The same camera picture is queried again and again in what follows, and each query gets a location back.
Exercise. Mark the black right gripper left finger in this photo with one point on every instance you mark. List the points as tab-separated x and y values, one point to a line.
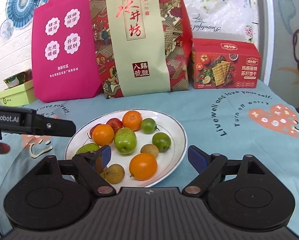
57	193

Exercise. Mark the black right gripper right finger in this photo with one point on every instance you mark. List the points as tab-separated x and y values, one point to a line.
241	193

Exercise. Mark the green fruit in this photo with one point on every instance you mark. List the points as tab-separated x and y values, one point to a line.
88	148
125	140

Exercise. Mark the large orange front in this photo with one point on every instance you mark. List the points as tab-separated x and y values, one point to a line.
143	166

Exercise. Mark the small green lime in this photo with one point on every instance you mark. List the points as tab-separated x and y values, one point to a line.
162	141
148	125

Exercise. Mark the light green box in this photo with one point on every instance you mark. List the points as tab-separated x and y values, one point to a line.
19	95

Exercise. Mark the green patterned bowl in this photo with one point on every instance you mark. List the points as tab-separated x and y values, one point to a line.
18	78

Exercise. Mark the green fruit on plate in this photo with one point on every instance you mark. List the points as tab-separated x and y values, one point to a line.
88	148

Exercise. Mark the teal printed tablecloth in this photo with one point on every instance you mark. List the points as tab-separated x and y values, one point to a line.
216	121

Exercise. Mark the magenta tote bag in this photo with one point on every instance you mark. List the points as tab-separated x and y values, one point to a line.
62	52

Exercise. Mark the red wax apple on plate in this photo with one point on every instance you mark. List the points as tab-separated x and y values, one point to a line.
115	124

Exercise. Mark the white oval plate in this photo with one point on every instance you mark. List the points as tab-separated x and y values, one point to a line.
168	129

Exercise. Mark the small green lime on plate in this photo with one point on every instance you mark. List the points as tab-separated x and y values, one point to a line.
148	125

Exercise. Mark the blue paper fan decoration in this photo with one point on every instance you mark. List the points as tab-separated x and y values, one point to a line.
19	14

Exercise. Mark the red cracker box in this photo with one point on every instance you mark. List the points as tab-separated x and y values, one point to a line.
224	64

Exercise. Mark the red green liquor gift bag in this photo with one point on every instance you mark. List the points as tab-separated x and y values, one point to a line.
141	46

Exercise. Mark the floral white bag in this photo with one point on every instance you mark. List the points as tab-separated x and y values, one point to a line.
223	19

